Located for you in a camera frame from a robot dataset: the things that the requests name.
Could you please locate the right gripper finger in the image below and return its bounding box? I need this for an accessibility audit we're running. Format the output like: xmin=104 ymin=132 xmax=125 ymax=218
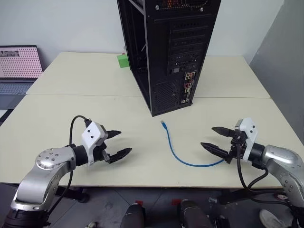
xmin=200 ymin=142 xmax=232 ymax=163
xmin=211 ymin=126 xmax=235 ymax=138

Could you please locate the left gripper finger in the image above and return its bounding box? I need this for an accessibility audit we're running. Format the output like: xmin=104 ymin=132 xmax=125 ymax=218
xmin=106 ymin=130 xmax=123 ymax=140
xmin=107 ymin=147 xmax=133 ymax=165

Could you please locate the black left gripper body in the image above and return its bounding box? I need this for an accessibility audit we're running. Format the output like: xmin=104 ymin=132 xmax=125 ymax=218
xmin=92 ymin=132 xmax=112 ymax=164

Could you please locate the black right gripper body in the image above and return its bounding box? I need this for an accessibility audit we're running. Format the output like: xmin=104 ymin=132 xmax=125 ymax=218
xmin=229 ymin=129 xmax=248 ymax=164

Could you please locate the black table leg with caster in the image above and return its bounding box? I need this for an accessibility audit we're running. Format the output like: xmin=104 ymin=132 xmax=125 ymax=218
xmin=55 ymin=186 xmax=90 ymax=204

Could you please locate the dark rounded shape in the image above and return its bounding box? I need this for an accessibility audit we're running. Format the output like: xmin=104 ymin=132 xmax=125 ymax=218
xmin=124 ymin=203 xmax=146 ymax=228
xmin=179 ymin=199 xmax=210 ymax=228

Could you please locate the green box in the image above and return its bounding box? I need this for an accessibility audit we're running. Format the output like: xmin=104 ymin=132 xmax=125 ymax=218
xmin=116 ymin=54 xmax=130 ymax=69

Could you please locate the white shoe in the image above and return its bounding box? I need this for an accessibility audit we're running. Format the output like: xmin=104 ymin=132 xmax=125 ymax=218
xmin=259 ymin=209 xmax=284 ymax=228

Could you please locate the black computer tower case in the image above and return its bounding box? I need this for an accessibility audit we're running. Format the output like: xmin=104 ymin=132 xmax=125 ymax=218
xmin=116 ymin=0 xmax=222 ymax=117

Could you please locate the grey laptop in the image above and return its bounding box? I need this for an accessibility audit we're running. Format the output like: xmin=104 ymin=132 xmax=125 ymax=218
xmin=0 ymin=45 xmax=45 ymax=96

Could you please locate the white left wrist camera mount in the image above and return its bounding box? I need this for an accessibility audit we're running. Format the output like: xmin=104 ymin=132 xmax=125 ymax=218
xmin=81 ymin=122 xmax=109 ymax=166

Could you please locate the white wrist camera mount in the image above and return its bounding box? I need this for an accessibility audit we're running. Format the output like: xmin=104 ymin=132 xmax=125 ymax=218
xmin=81 ymin=122 xmax=109 ymax=166
xmin=234 ymin=117 xmax=259 ymax=160

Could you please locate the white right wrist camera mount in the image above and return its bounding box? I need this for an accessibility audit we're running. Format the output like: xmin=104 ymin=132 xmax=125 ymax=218
xmin=234 ymin=117 xmax=259 ymax=160

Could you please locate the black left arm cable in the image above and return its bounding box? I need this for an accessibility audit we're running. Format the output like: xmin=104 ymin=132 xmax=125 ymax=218
xmin=46 ymin=115 xmax=93 ymax=221

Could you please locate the blue ethernet cable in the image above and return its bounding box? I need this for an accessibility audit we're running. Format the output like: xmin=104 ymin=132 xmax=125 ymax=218
xmin=160 ymin=120 xmax=225 ymax=167

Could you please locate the black table leg frame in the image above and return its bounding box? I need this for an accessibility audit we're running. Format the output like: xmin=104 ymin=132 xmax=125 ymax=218
xmin=209 ymin=188 xmax=288 ymax=206

